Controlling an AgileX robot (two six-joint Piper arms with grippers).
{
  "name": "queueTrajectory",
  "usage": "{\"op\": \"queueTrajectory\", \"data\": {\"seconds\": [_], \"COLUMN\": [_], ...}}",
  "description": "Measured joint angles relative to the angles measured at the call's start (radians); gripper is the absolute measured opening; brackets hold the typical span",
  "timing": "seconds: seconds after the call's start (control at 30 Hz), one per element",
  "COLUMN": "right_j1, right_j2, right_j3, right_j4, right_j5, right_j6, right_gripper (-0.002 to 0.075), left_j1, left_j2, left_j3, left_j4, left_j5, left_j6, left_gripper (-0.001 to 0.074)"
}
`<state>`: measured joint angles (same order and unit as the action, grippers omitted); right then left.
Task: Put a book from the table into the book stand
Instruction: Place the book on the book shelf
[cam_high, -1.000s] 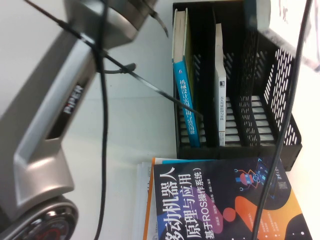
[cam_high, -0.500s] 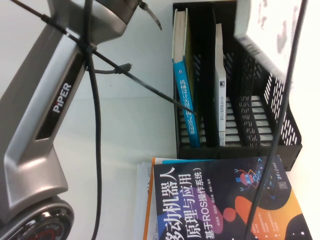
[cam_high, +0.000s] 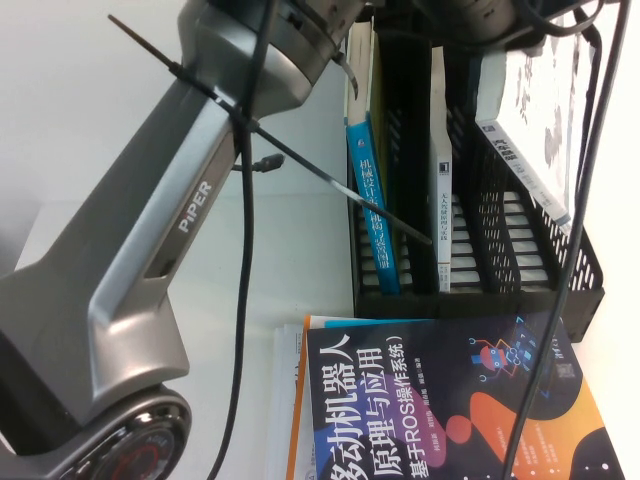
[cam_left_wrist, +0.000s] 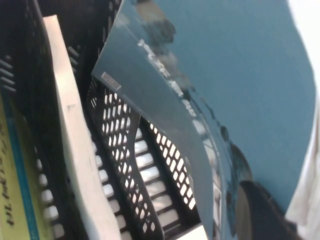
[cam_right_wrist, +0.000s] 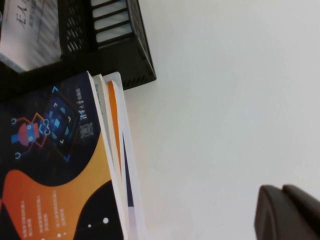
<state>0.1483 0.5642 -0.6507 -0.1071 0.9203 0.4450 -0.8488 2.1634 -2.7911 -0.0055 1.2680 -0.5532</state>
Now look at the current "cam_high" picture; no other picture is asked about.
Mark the white car suspension book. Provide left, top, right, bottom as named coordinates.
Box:
left=473, top=19, right=602, bottom=236

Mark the thick book with blue spine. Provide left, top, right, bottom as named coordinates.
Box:
left=344, top=22, right=402, bottom=295

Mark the orange-edged book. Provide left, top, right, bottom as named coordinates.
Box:
left=284, top=314, right=436, bottom=480

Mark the plain white book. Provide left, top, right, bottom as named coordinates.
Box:
left=264, top=322, right=307, bottom=480

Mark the thin white book grey spine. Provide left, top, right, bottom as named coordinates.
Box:
left=429, top=47, right=455, bottom=294

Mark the black perforated plastic book stand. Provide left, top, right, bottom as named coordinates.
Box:
left=344, top=9, right=607, bottom=345

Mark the dark mobile robot book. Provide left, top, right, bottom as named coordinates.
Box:
left=304, top=309, right=627, bottom=480

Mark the black cable tied to arm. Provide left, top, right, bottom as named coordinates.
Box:
left=207, top=0, right=279, bottom=480

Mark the long black cable tie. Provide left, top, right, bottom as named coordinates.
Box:
left=107, top=13, right=434, bottom=247

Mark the black usb plug cable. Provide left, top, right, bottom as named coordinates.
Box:
left=231, top=153, right=287, bottom=174

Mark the curved grey cable tie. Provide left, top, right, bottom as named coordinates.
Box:
left=329, top=52, right=362, bottom=102

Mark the long black camera cable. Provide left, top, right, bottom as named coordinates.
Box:
left=499, top=0, right=633, bottom=480

